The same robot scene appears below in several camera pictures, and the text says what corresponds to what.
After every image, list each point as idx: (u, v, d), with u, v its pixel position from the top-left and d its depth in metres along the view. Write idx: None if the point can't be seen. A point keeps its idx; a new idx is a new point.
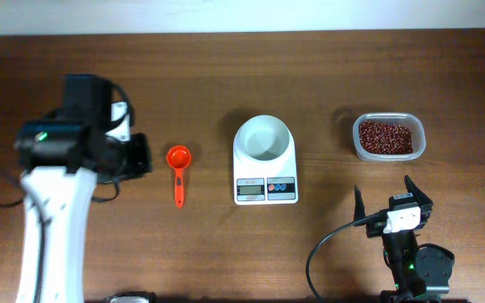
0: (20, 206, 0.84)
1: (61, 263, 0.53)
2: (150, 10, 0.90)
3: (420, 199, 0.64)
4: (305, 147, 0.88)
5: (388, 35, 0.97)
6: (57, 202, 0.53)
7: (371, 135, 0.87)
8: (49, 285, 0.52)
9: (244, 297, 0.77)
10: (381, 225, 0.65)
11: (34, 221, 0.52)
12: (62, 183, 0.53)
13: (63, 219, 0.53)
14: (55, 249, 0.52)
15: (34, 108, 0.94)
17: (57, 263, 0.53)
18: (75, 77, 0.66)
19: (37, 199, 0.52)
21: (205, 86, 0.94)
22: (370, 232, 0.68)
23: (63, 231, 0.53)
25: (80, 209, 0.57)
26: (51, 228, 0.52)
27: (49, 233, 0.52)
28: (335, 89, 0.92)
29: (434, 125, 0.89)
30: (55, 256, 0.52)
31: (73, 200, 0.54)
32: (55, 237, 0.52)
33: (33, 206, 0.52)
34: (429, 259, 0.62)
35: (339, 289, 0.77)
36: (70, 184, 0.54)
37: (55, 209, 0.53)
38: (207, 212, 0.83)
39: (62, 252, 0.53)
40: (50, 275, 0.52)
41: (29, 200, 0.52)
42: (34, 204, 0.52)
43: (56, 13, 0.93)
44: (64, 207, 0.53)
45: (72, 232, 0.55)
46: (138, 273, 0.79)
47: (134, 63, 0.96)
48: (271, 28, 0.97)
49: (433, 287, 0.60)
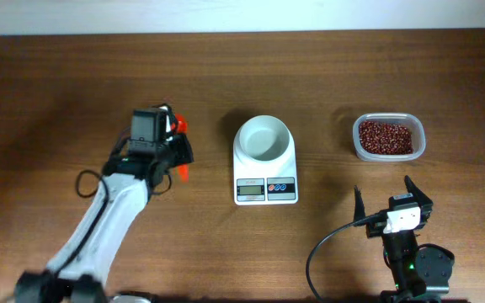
0: (21, 206, 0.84)
1: (109, 241, 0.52)
2: (151, 10, 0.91)
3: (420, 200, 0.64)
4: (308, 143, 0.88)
5: (388, 35, 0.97)
6: (124, 187, 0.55)
7: (370, 135, 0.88)
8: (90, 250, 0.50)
9: (244, 297, 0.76)
10: (382, 225, 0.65)
11: (98, 202, 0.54)
12: (132, 184, 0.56)
13: (124, 205, 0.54)
14: (109, 223, 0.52)
15: (35, 108, 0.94)
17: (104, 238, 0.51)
18: (141, 119, 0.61)
19: (109, 185, 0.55)
21: (205, 86, 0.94)
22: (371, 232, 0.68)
23: (119, 215, 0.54)
25: (133, 209, 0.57)
26: (112, 207, 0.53)
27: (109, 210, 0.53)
28: (335, 89, 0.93)
29: (434, 125, 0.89)
30: (106, 231, 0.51)
31: (134, 198, 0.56)
32: (113, 215, 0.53)
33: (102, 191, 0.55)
34: (429, 259, 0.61)
35: (338, 289, 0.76)
36: (135, 188, 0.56)
37: (120, 194, 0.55)
38: (207, 212, 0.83)
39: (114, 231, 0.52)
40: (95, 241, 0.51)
41: (101, 185, 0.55)
42: (104, 187, 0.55)
43: (56, 13, 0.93)
44: (126, 193, 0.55)
45: (124, 224, 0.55)
46: (138, 273, 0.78)
47: (134, 63, 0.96)
48: (271, 27, 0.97)
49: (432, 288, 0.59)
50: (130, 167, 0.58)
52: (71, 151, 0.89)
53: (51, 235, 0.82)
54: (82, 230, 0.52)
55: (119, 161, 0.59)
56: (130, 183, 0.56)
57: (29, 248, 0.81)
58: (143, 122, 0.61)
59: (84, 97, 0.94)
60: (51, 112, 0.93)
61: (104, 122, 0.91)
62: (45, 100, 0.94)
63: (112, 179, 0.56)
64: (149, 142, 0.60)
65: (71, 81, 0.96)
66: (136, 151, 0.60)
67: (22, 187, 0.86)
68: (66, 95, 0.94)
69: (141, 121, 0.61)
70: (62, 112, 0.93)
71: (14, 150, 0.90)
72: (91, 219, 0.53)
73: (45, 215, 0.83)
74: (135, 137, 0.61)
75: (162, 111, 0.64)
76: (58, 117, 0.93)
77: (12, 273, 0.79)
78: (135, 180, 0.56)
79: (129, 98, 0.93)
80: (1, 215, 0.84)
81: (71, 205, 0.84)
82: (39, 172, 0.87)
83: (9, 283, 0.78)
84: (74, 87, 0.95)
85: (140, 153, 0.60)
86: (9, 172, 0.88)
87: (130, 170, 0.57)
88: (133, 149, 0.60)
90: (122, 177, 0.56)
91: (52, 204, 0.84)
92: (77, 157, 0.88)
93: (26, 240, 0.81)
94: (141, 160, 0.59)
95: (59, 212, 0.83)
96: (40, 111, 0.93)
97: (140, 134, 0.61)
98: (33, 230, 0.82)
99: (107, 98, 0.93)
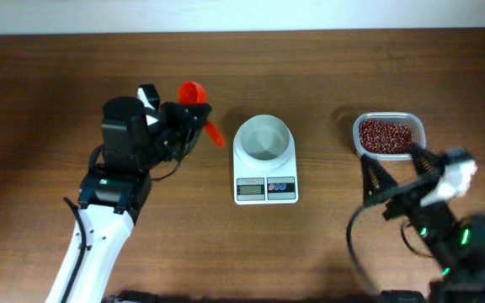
0: (21, 205, 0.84)
1: (89, 295, 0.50)
2: (150, 9, 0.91)
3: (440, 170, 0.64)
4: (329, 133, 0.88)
5: (388, 34, 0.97)
6: (102, 228, 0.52)
7: (371, 135, 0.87)
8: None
9: (245, 297, 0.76)
10: (414, 195, 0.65)
11: (75, 247, 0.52)
12: (113, 222, 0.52)
13: (103, 248, 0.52)
14: (87, 273, 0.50)
15: (34, 108, 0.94)
17: (84, 293, 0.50)
18: (111, 130, 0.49)
19: (84, 226, 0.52)
21: (204, 85, 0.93)
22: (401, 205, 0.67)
23: (99, 261, 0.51)
25: (117, 247, 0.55)
26: (90, 254, 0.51)
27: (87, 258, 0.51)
28: (335, 88, 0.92)
29: (434, 124, 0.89)
30: (85, 284, 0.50)
31: (115, 236, 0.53)
32: (92, 264, 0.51)
33: (78, 232, 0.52)
34: None
35: (338, 288, 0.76)
36: (117, 225, 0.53)
37: (98, 236, 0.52)
38: (207, 211, 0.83)
39: (95, 281, 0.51)
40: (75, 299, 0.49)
41: (77, 225, 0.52)
42: (81, 229, 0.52)
43: (56, 12, 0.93)
44: (105, 235, 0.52)
45: (106, 267, 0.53)
46: (138, 273, 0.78)
47: (133, 62, 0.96)
48: (271, 26, 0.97)
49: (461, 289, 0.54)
50: (111, 193, 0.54)
52: (71, 151, 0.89)
53: (51, 234, 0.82)
54: (61, 285, 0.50)
55: (96, 184, 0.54)
56: (111, 220, 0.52)
57: (29, 248, 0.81)
58: (114, 131, 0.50)
59: (84, 96, 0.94)
60: (50, 112, 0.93)
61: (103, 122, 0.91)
62: (44, 99, 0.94)
63: (90, 216, 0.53)
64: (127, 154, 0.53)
65: (71, 81, 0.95)
66: (117, 165, 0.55)
67: (22, 187, 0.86)
68: (66, 94, 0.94)
69: (114, 132, 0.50)
70: (62, 111, 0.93)
71: (14, 149, 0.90)
72: (69, 270, 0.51)
73: (45, 215, 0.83)
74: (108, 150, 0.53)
75: (141, 110, 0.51)
76: (57, 117, 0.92)
77: (12, 273, 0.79)
78: (117, 215, 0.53)
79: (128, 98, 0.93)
80: (1, 214, 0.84)
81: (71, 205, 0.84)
82: (39, 171, 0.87)
83: (9, 283, 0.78)
84: (73, 87, 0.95)
85: (121, 167, 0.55)
86: (9, 172, 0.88)
87: (114, 189, 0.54)
88: (113, 161, 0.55)
90: (103, 209, 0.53)
91: (52, 204, 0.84)
92: (77, 156, 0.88)
93: (26, 240, 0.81)
94: (124, 179, 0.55)
95: (59, 212, 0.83)
96: (39, 110, 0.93)
97: (114, 145, 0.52)
98: (33, 230, 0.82)
99: (107, 98, 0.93)
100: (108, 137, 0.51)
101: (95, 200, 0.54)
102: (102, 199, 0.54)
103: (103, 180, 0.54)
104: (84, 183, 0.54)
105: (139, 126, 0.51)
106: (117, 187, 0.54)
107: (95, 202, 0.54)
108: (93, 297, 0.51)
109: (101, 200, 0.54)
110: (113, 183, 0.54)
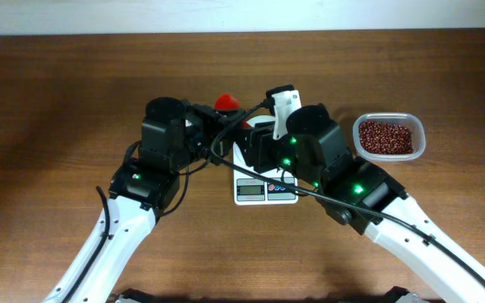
0: (22, 205, 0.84)
1: (102, 286, 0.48)
2: (151, 10, 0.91)
3: (328, 153, 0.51)
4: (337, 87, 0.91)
5: (388, 34, 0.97)
6: (127, 220, 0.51)
7: (371, 135, 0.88)
8: (80, 297, 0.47)
9: (245, 298, 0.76)
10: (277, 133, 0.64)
11: (97, 234, 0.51)
12: (138, 216, 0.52)
13: (125, 241, 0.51)
14: (104, 263, 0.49)
15: (34, 108, 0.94)
17: (98, 283, 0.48)
18: (152, 130, 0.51)
19: (109, 215, 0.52)
21: (205, 86, 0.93)
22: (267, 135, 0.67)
23: (119, 253, 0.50)
25: (135, 242, 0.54)
26: (111, 243, 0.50)
27: (108, 247, 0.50)
28: (335, 89, 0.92)
29: (435, 125, 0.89)
30: (100, 273, 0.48)
31: (138, 231, 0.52)
32: (110, 253, 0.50)
33: (103, 220, 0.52)
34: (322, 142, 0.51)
35: (338, 289, 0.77)
36: (141, 220, 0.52)
37: (122, 226, 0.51)
38: (207, 212, 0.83)
39: (111, 271, 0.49)
40: (87, 287, 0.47)
41: (103, 214, 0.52)
42: (105, 217, 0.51)
43: (57, 12, 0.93)
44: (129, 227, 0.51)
45: (121, 260, 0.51)
46: (138, 273, 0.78)
47: (134, 63, 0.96)
48: (271, 27, 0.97)
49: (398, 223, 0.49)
50: (141, 188, 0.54)
52: (71, 151, 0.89)
53: (51, 234, 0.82)
54: (75, 270, 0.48)
55: (129, 178, 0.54)
56: (136, 214, 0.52)
57: (29, 249, 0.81)
58: (154, 133, 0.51)
59: (84, 97, 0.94)
60: (51, 112, 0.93)
61: (103, 122, 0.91)
62: (45, 100, 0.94)
63: (118, 207, 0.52)
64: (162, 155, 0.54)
65: (71, 81, 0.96)
66: (150, 161, 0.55)
67: (22, 186, 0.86)
68: (66, 94, 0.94)
69: (156, 132, 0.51)
70: (62, 111, 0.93)
71: (14, 150, 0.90)
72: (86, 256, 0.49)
73: (45, 215, 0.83)
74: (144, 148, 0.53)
75: (181, 112, 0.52)
76: (58, 117, 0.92)
77: (12, 273, 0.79)
78: (142, 211, 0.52)
79: (129, 98, 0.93)
80: (1, 215, 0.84)
81: (71, 205, 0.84)
82: (40, 171, 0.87)
83: (9, 283, 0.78)
84: (74, 87, 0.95)
85: (154, 166, 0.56)
86: (9, 172, 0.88)
87: (146, 188, 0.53)
88: (146, 158, 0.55)
90: (132, 202, 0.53)
91: (52, 205, 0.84)
92: (77, 157, 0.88)
93: (26, 240, 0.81)
94: (154, 178, 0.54)
95: (59, 212, 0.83)
96: (40, 111, 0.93)
97: (152, 144, 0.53)
98: (33, 231, 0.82)
99: (107, 98, 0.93)
100: (146, 136, 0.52)
101: (125, 193, 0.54)
102: (130, 194, 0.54)
103: (136, 175, 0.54)
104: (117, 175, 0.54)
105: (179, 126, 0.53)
106: (149, 185, 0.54)
107: (124, 194, 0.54)
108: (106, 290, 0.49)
109: (130, 194, 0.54)
110: (144, 180, 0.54)
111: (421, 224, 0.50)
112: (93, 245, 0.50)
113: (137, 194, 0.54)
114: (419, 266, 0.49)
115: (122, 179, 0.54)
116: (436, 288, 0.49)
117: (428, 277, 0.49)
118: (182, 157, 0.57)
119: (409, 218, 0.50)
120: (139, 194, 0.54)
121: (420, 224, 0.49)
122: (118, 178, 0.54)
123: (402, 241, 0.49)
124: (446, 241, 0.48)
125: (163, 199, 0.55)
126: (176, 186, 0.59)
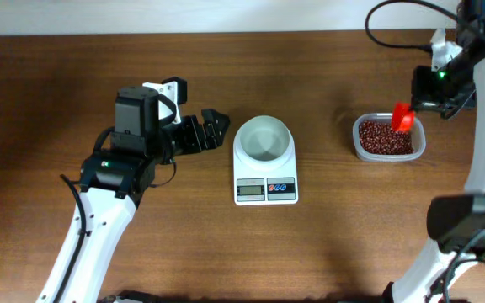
0: (21, 205, 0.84)
1: (88, 281, 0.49)
2: (150, 10, 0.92)
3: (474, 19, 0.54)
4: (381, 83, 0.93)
5: (387, 35, 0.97)
6: (102, 213, 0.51)
7: (370, 135, 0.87)
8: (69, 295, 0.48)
9: (244, 298, 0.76)
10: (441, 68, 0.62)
11: (74, 232, 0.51)
12: (114, 207, 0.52)
13: (103, 234, 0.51)
14: (86, 260, 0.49)
15: (34, 108, 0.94)
17: (83, 279, 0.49)
18: (125, 108, 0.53)
19: (84, 211, 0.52)
21: (205, 86, 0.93)
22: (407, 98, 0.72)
23: (98, 248, 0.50)
25: (119, 231, 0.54)
26: (90, 240, 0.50)
27: (86, 246, 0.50)
28: (335, 89, 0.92)
29: (435, 126, 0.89)
30: (84, 270, 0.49)
31: (115, 221, 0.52)
32: (90, 249, 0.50)
33: (78, 217, 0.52)
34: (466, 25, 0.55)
35: (338, 289, 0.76)
36: (118, 209, 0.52)
37: (98, 220, 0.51)
38: (207, 212, 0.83)
39: (94, 266, 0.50)
40: (72, 285, 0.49)
41: (77, 210, 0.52)
42: (80, 214, 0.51)
43: (56, 12, 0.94)
44: (104, 220, 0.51)
45: (106, 253, 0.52)
46: (138, 273, 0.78)
47: (134, 63, 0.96)
48: (271, 28, 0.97)
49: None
50: (113, 175, 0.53)
52: (71, 151, 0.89)
53: (51, 234, 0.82)
54: (59, 273, 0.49)
55: (98, 166, 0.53)
56: (111, 205, 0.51)
57: (29, 248, 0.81)
58: (129, 111, 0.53)
59: (84, 97, 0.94)
60: (50, 111, 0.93)
61: (103, 122, 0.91)
62: (44, 99, 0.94)
63: (90, 199, 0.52)
64: (135, 136, 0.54)
65: (71, 80, 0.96)
66: (123, 146, 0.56)
67: (22, 186, 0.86)
68: (66, 94, 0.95)
69: (126, 109, 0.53)
70: (62, 111, 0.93)
71: (14, 149, 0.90)
72: (66, 258, 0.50)
73: (45, 215, 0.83)
74: (118, 130, 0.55)
75: (152, 93, 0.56)
76: (57, 117, 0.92)
77: (12, 273, 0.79)
78: (118, 200, 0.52)
79: None
80: (1, 215, 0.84)
81: (71, 205, 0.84)
82: (39, 171, 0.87)
83: (9, 283, 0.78)
84: (74, 87, 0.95)
85: (128, 150, 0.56)
86: (9, 172, 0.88)
87: (117, 172, 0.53)
88: (119, 144, 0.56)
90: (105, 192, 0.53)
91: (52, 205, 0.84)
92: (77, 156, 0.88)
93: (26, 240, 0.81)
94: (126, 162, 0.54)
95: (59, 212, 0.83)
96: (40, 110, 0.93)
97: (125, 124, 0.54)
98: (32, 231, 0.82)
99: (107, 98, 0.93)
100: (120, 114, 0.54)
101: (96, 181, 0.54)
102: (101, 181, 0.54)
103: (105, 162, 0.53)
104: (87, 165, 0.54)
105: (151, 108, 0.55)
106: (119, 169, 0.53)
107: (95, 183, 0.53)
108: (94, 284, 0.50)
109: (102, 181, 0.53)
110: (114, 164, 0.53)
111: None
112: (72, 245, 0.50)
113: (109, 180, 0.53)
114: None
115: (91, 167, 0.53)
116: (481, 156, 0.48)
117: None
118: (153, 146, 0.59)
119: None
120: (110, 180, 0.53)
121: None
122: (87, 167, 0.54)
123: None
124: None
125: (138, 183, 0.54)
126: (150, 175, 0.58)
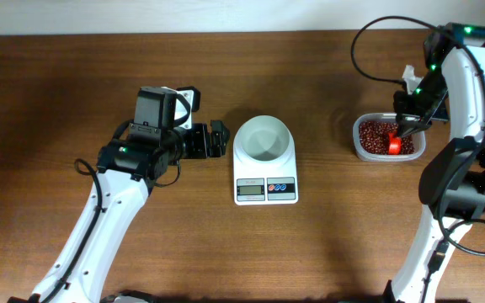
0: (20, 205, 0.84)
1: (101, 257, 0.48)
2: (150, 10, 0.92)
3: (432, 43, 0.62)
4: (381, 84, 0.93)
5: (387, 35, 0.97)
6: (118, 192, 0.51)
7: (370, 135, 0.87)
8: (80, 269, 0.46)
9: (245, 298, 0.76)
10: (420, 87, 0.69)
11: (89, 209, 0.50)
12: (130, 188, 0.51)
13: (119, 213, 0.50)
14: (100, 236, 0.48)
15: (34, 108, 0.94)
17: (97, 254, 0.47)
18: (147, 99, 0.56)
19: (102, 189, 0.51)
21: (205, 86, 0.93)
22: (398, 104, 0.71)
23: (113, 225, 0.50)
25: (131, 214, 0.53)
26: (105, 217, 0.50)
27: (102, 220, 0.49)
28: (334, 89, 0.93)
29: (434, 125, 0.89)
30: (99, 246, 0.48)
31: (131, 202, 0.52)
32: (105, 225, 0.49)
33: (95, 194, 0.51)
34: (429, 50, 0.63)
35: (339, 288, 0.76)
36: (133, 191, 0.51)
37: (114, 199, 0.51)
38: (207, 212, 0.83)
39: (108, 242, 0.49)
40: (86, 261, 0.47)
41: (93, 188, 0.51)
42: (97, 191, 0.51)
43: (56, 12, 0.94)
44: (120, 199, 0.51)
45: (118, 232, 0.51)
46: (138, 273, 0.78)
47: (134, 62, 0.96)
48: (271, 28, 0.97)
49: (470, 62, 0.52)
50: (130, 161, 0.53)
52: (71, 151, 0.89)
53: (52, 234, 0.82)
54: (71, 247, 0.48)
55: (116, 151, 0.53)
56: (127, 185, 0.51)
57: (29, 248, 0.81)
58: (151, 103, 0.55)
59: (83, 97, 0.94)
60: (50, 111, 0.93)
61: (104, 121, 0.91)
62: (44, 99, 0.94)
63: (107, 179, 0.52)
64: (153, 128, 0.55)
65: (71, 80, 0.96)
66: (140, 137, 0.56)
67: (21, 186, 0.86)
68: (66, 94, 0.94)
69: (146, 103, 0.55)
70: (62, 111, 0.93)
71: (14, 149, 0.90)
72: (80, 234, 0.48)
73: (45, 215, 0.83)
74: (137, 121, 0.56)
75: (172, 93, 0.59)
76: (58, 117, 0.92)
77: (12, 273, 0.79)
78: (134, 183, 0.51)
79: (129, 98, 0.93)
80: (1, 215, 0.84)
81: (71, 205, 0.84)
82: (40, 171, 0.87)
83: (9, 283, 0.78)
84: (74, 87, 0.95)
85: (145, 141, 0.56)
86: (9, 172, 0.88)
87: (135, 156, 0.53)
88: (136, 135, 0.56)
90: (122, 175, 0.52)
91: (52, 205, 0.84)
92: (76, 156, 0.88)
93: (26, 240, 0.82)
94: (142, 150, 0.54)
95: (59, 212, 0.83)
96: (40, 110, 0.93)
97: (144, 116, 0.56)
98: (33, 231, 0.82)
99: (107, 98, 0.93)
100: (141, 106, 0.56)
101: (113, 167, 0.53)
102: (118, 167, 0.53)
103: (122, 148, 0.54)
104: (105, 151, 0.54)
105: (169, 105, 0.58)
106: (136, 155, 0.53)
107: (113, 167, 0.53)
108: (106, 261, 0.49)
109: (119, 167, 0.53)
110: (130, 151, 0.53)
111: None
112: (87, 221, 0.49)
113: (126, 166, 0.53)
114: (459, 100, 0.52)
115: (109, 152, 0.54)
116: (455, 125, 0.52)
117: (457, 109, 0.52)
118: (167, 143, 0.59)
119: (484, 66, 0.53)
120: (126, 166, 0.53)
121: None
122: (104, 152, 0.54)
123: (471, 74, 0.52)
124: None
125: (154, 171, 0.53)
126: (162, 170, 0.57)
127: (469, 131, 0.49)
